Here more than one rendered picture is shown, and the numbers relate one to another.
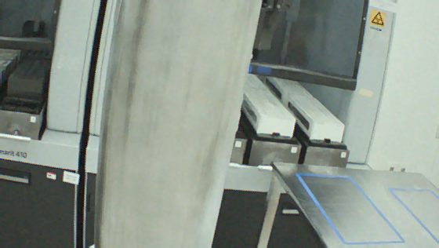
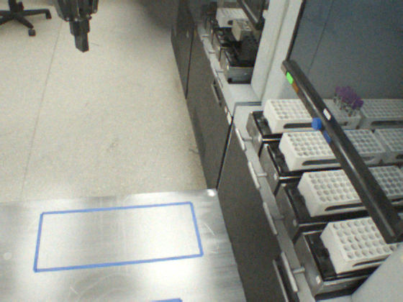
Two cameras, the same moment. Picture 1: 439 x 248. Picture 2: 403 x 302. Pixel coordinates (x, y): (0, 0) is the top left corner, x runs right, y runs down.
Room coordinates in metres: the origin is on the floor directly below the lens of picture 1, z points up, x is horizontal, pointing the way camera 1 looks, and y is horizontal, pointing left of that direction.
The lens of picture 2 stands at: (1.17, -0.71, 1.49)
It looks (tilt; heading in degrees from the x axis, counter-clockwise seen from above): 43 degrees down; 85
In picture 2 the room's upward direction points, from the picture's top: 9 degrees clockwise
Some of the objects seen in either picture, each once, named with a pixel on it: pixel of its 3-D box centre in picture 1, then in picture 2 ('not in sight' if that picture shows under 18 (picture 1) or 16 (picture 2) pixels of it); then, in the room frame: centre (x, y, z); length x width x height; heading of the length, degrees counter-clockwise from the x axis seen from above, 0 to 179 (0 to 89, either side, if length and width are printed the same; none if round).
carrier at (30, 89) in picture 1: (24, 89); (248, 48); (1.40, 0.55, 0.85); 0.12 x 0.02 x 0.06; 102
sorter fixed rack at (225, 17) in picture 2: not in sight; (249, 19); (1.44, 0.87, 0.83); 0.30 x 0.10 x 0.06; 12
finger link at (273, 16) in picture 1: (277, 16); (69, 24); (0.94, -0.06, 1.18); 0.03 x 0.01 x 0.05; 48
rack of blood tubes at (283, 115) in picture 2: not in sight; (311, 116); (1.58, 0.18, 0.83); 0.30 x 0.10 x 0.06; 12
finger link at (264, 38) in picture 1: (266, 29); (78, 34); (0.95, -0.05, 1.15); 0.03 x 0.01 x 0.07; 138
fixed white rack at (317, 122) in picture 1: (312, 118); (384, 240); (1.67, -0.27, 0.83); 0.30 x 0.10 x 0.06; 12
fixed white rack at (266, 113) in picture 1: (264, 112); (355, 190); (1.64, -0.12, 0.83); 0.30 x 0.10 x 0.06; 12
